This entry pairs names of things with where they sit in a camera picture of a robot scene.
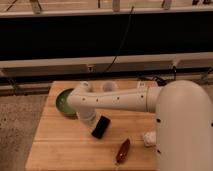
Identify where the black eraser block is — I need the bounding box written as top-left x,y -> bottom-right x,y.
91,116 -> 110,139

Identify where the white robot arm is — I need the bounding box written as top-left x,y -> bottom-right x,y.
67,80 -> 213,171

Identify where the green ceramic bowl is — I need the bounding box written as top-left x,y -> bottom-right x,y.
55,88 -> 76,117

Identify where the clear plastic cup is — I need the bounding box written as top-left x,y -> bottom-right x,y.
102,81 -> 118,92

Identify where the wooden cutting board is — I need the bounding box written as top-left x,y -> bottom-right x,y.
26,81 -> 156,171

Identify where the white tube with cap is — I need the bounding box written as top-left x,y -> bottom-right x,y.
137,81 -> 146,88

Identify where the white sponge block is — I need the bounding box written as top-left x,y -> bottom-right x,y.
143,131 -> 156,147

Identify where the black hanging cable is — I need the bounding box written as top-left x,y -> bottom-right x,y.
102,5 -> 135,74

